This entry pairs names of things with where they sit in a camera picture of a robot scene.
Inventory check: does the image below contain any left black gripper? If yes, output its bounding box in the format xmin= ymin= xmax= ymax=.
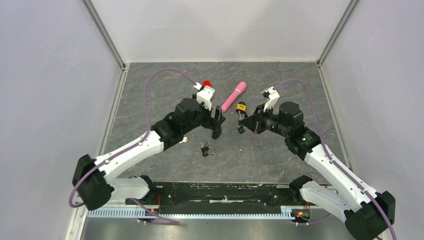
xmin=183 ymin=100 xmax=226 ymax=134

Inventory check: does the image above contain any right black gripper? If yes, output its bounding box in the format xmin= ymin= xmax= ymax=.
xmin=240 ymin=103 xmax=290 ymax=138

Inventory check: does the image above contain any black Kaijing padlock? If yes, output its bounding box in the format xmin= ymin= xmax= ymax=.
xmin=211 ymin=105 xmax=226 ymax=140

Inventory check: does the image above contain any black-head key set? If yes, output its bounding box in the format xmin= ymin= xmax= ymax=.
xmin=236 ymin=110 xmax=246 ymax=134

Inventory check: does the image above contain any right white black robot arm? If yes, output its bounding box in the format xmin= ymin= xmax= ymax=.
xmin=239 ymin=102 xmax=397 ymax=240

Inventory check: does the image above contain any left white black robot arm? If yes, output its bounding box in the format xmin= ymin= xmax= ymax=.
xmin=69 ymin=98 xmax=226 ymax=211

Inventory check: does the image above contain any black-head key bunch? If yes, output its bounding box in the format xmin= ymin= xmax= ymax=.
xmin=200 ymin=141 xmax=213 ymax=157

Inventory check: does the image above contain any small silver key bunch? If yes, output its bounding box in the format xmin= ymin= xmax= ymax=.
xmin=179 ymin=133 xmax=195 ymax=144

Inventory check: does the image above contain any yellow black padlock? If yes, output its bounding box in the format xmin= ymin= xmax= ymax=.
xmin=235 ymin=101 xmax=248 ymax=119

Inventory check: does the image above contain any red plastic cap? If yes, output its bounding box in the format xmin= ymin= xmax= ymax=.
xmin=202 ymin=80 xmax=213 ymax=88

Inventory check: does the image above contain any pink cylindrical wand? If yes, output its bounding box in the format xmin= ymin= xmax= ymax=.
xmin=221 ymin=81 xmax=247 ymax=112

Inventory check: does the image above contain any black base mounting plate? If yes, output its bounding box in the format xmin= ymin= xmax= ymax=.
xmin=139 ymin=182 xmax=306 ymax=206

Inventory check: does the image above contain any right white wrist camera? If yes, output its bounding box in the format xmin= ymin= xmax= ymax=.
xmin=261 ymin=87 xmax=280 ymax=111

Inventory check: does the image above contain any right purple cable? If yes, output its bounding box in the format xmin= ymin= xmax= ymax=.
xmin=274 ymin=78 xmax=398 ymax=240

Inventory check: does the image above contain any white slotted cable duct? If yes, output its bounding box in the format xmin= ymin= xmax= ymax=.
xmin=86 ymin=206 xmax=300 ymax=220

